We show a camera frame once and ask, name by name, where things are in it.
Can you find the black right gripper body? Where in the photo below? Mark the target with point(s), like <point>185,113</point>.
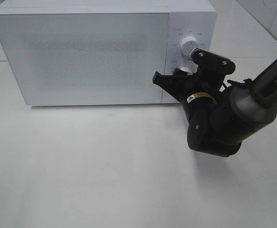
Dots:
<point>203,80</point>

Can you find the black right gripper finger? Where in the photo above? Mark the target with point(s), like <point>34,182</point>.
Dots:
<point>177,73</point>

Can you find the white timer knob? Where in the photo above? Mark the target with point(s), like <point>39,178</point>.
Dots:
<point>186,69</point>

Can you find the white microwave door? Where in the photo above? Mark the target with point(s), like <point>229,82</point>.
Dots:
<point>85,59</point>

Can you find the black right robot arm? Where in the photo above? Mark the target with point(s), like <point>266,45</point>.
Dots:
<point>221,113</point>

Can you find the white upper power knob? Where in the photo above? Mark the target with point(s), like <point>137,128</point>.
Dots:
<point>188,43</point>

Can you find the white microwave oven body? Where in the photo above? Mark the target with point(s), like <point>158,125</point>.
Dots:
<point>186,17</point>

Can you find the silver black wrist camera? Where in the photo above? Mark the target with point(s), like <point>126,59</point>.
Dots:
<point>212,61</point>

